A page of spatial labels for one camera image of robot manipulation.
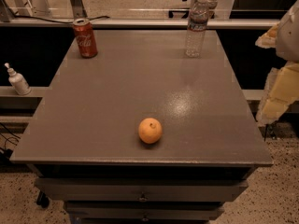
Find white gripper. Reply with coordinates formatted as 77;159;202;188
255;0;299;126

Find clear plastic water bottle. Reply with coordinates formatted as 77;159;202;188
185;0;209;58

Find white pump lotion bottle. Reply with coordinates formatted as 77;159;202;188
5;63;31;95

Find orange fruit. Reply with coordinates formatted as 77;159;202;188
138;118;163;144

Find grey drawer cabinet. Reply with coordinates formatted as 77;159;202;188
12;30;272;224

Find red cola can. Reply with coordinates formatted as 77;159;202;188
73;18;98;58

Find lower grey drawer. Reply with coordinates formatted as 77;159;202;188
64;202;223;221

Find grey drawer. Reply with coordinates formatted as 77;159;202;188
64;202;223;221
35;178;248;203

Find upper grey drawer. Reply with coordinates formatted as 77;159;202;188
35;178;248;203

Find black cabinet caster wheel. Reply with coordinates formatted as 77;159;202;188
36;191;50;208

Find black cable on shelf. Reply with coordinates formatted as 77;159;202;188
8;10;110;25

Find black floor cables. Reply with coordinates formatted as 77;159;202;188
0;122;21;166

